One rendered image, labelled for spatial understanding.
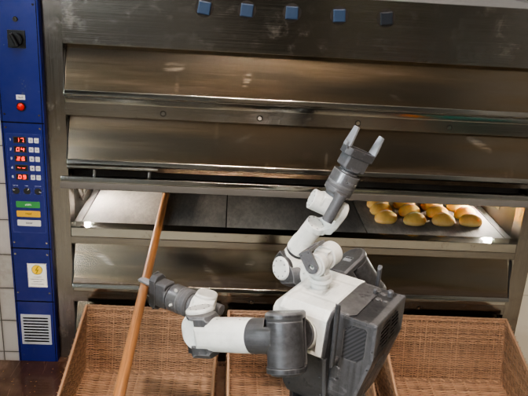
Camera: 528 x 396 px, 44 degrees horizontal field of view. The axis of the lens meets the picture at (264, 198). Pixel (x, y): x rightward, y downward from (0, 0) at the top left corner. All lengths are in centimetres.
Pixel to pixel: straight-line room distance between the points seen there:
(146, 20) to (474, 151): 133
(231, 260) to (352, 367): 109
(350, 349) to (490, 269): 131
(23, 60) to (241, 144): 84
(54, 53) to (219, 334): 128
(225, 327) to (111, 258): 113
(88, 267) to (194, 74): 89
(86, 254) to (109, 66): 77
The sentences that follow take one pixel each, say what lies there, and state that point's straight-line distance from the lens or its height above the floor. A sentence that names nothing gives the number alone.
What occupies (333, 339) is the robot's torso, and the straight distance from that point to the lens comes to 168.
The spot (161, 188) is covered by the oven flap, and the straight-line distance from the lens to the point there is 243.
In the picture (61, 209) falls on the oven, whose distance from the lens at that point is 269.
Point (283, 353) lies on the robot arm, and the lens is 161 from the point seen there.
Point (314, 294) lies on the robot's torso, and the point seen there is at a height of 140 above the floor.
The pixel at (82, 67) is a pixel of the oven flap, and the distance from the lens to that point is 252.
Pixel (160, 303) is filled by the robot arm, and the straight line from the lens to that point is 215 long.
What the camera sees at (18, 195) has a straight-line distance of 268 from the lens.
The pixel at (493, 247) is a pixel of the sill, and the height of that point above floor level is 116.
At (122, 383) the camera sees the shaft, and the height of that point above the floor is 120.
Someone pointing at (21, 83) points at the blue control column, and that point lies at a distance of 256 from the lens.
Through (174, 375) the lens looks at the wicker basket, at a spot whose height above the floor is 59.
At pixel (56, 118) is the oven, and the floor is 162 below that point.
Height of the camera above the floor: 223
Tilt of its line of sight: 20 degrees down
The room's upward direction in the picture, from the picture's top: 4 degrees clockwise
